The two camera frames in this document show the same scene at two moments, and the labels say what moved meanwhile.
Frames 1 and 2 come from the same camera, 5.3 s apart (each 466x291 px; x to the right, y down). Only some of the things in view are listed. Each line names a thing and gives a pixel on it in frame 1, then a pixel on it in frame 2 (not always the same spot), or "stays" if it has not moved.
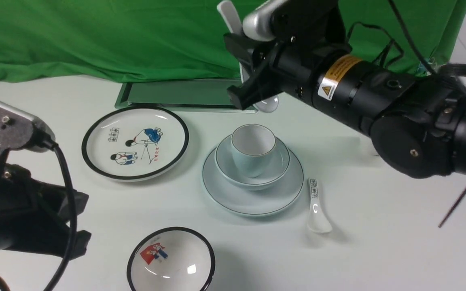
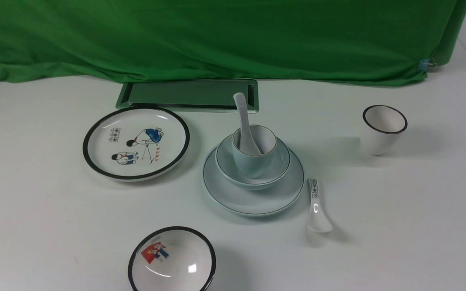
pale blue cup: [253, 145] stays
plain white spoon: [232, 24] -> [247, 145]
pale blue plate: [251, 203] stays
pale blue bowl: [229, 169] stays
